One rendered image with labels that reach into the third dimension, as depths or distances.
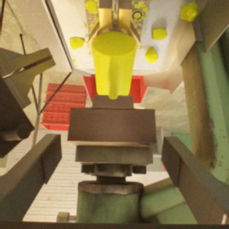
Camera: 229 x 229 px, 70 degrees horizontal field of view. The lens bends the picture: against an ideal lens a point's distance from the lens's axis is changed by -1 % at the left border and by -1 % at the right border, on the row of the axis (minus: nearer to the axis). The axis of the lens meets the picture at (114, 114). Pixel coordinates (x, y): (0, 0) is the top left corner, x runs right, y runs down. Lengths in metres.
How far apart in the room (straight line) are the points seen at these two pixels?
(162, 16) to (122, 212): 0.31
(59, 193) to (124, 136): 5.71
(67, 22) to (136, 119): 0.24
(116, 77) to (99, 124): 0.13
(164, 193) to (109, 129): 0.11
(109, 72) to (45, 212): 5.88
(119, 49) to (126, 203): 0.21
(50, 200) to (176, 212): 5.79
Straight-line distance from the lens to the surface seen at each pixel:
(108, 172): 0.22
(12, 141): 0.20
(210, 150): 0.26
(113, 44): 0.28
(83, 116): 0.18
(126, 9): 0.27
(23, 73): 0.24
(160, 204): 0.23
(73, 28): 0.36
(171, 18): 0.35
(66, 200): 5.83
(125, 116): 0.17
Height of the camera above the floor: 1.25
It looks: 18 degrees down
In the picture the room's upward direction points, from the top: 179 degrees counter-clockwise
